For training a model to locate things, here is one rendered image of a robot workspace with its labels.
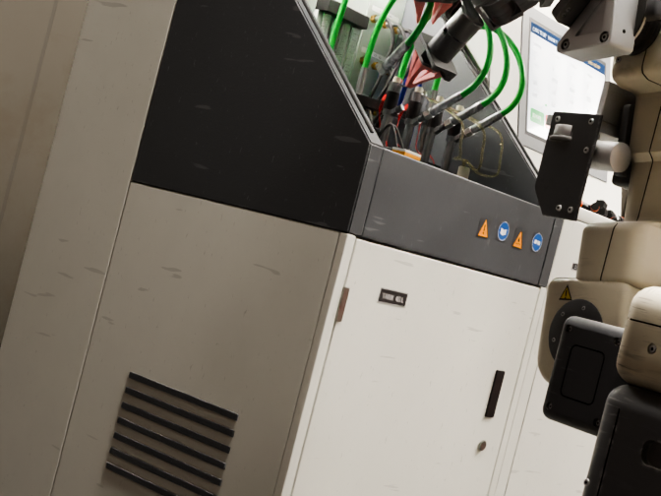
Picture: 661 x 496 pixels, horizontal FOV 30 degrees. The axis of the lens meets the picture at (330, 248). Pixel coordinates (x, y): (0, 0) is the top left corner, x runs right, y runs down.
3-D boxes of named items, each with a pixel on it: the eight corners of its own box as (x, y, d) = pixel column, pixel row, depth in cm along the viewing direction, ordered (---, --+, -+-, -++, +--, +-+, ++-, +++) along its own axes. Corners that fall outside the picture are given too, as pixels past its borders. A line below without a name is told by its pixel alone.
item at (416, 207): (362, 237, 214) (385, 148, 214) (342, 232, 216) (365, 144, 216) (537, 285, 261) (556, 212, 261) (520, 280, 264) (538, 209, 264)
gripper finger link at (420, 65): (412, 75, 256) (442, 43, 251) (423, 98, 252) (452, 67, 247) (389, 65, 252) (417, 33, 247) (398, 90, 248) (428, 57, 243)
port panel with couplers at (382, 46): (349, 121, 283) (383, -9, 283) (338, 120, 285) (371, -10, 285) (383, 135, 293) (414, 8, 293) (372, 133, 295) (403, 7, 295)
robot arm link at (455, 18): (469, 16, 237) (490, 27, 240) (459, -7, 241) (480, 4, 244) (447, 40, 240) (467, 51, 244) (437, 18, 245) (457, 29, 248)
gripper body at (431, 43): (437, 46, 252) (459, 21, 248) (452, 81, 246) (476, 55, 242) (413, 36, 248) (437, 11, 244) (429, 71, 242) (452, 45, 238)
